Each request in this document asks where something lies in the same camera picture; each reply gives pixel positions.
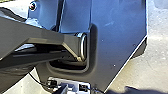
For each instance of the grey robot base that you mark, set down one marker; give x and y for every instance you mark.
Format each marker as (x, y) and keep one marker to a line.
(116, 40)

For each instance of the round colourful base button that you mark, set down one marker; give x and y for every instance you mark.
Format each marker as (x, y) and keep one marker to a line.
(32, 5)

